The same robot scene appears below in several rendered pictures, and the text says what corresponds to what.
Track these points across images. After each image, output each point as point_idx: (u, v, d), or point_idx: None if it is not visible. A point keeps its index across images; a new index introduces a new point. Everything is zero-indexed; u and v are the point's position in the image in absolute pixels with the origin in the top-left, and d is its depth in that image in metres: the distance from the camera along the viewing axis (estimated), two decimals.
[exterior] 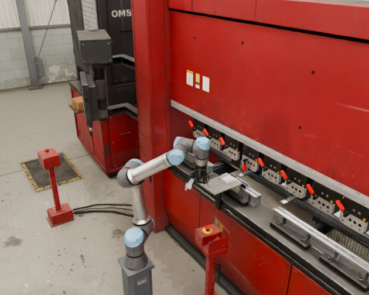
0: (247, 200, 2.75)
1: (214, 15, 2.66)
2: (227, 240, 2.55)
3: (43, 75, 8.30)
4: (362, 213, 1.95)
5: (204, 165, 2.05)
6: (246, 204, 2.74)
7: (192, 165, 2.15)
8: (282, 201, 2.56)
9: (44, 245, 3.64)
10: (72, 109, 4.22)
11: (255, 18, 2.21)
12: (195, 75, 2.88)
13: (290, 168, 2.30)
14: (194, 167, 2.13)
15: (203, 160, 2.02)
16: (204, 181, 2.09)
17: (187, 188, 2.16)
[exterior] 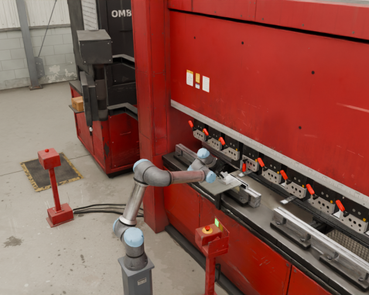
0: (247, 200, 2.75)
1: (214, 15, 2.66)
2: (227, 240, 2.55)
3: (43, 75, 8.30)
4: (362, 213, 1.95)
5: (212, 159, 2.63)
6: (246, 204, 2.74)
7: None
8: (282, 201, 2.56)
9: (44, 245, 3.64)
10: (72, 109, 4.22)
11: (255, 18, 2.21)
12: (195, 75, 2.88)
13: (290, 168, 2.30)
14: (214, 171, 2.63)
15: (212, 155, 2.59)
16: None
17: (224, 178, 2.73)
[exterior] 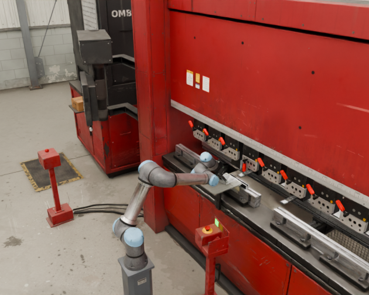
0: (247, 200, 2.75)
1: (214, 15, 2.66)
2: (227, 240, 2.55)
3: (43, 75, 8.30)
4: (362, 213, 1.95)
5: None
6: (246, 204, 2.74)
7: None
8: (282, 201, 2.56)
9: (44, 245, 3.64)
10: (72, 109, 4.22)
11: (255, 18, 2.21)
12: (195, 75, 2.88)
13: (290, 168, 2.30)
14: (217, 174, 2.67)
15: None
16: None
17: (226, 181, 2.77)
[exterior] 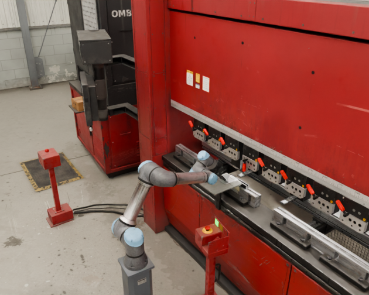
0: (247, 200, 2.75)
1: (214, 15, 2.66)
2: (227, 240, 2.55)
3: (43, 75, 8.30)
4: (362, 213, 1.95)
5: None
6: (246, 204, 2.74)
7: None
8: (282, 201, 2.56)
9: (44, 245, 3.64)
10: (72, 109, 4.22)
11: (255, 18, 2.21)
12: (195, 75, 2.88)
13: (290, 168, 2.30)
14: (215, 174, 2.69)
15: (212, 158, 2.65)
16: (222, 165, 2.76)
17: (226, 180, 2.78)
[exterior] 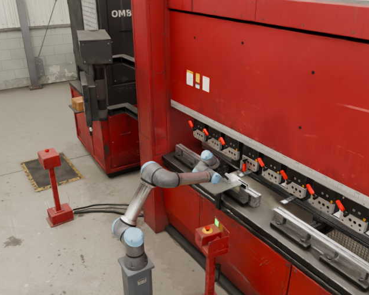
0: (247, 200, 2.75)
1: (214, 15, 2.66)
2: (227, 240, 2.55)
3: (43, 75, 8.30)
4: (362, 213, 1.95)
5: (217, 160, 2.69)
6: (246, 204, 2.74)
7: None
8: (282, 201, 2.56)
9: (44, 245, 3.64)
10: (72, 109, 4.22)
11: (255, 18, 2.21)
12: (195, 75, 2.88)
13: (290, 168, 2.30)
14: (218, 173, 2.70)
15: (215, 157, 2.66)
16: None
17: (229, 179, 2.79)
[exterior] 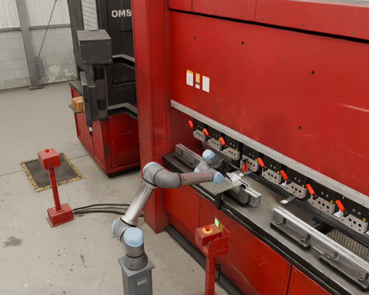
0: (247, 200, 2.75)
1: (214, 15, 2.66)
2: (227, 240, 2.55)
3: (43, 75, 8.30)
4: (362, 213, 1.95)
5: (219, 160, 2.70)
6: (246, 204, 2.74)
7: None
8: (282, 201, 2.56)
9: (44, 245, 3.64)
10: (72, 109, 4.22)
11: (255, 18, 2.21)
12: (195, 75, 2.88)
13: (290, 168, 2.30)
14: (219, 172, 2.71)
15: (217, 157, 2.67)
16: None
17: (231, 179, 2.80)
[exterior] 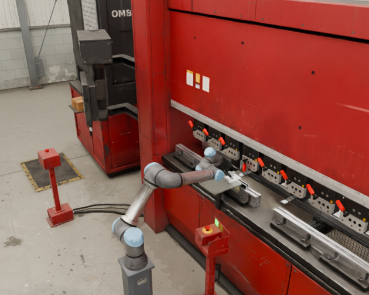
0: (247, 200, 2.75)
1: (214, 15, 2.66)
2: (227, 240, 2.55)
3: (43, 75, 8.30)
4: (362, 213, 1.95)
5: None
6: (246, 204, 2.74)
7: None
8: (282, 201, 2.56)
9: (44, 245, 3.64)
10: (72, 109, 4.22)
11: (255, 18, 2.21)
12: (195, 75, 2.88)
13: (290, 168, 2.30)
14: (221, 170, 2.71)
15: None
16: None
17: (232, 177, 2.80)
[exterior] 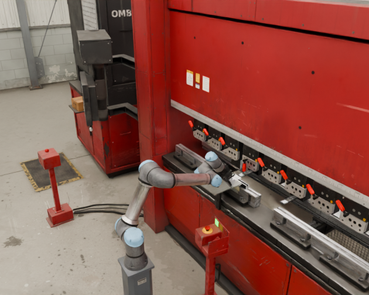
0: (247, 200, 2.75)
1: (214, 15, 2.66)
2: (227, 240, 2.55)
3: (43, 75, 8.30)
4: (362, 213, 1.95)
5: (222, 164, 2.60)
6: (246, 204, 2.74)
7: None
8: (282, 201, 2.56)
9: (44, 245, 3.64)
10: (72, 109, 4.22)
11: (255, 18, 2.21)
12: (195, 75, 2.88)
13: (290, 168, 2.30)
14: (222, 178, 2.59)
15: (221, 161, 2.57)
16: (229, 171, 2.66)
17: (231, 185, 2.69)
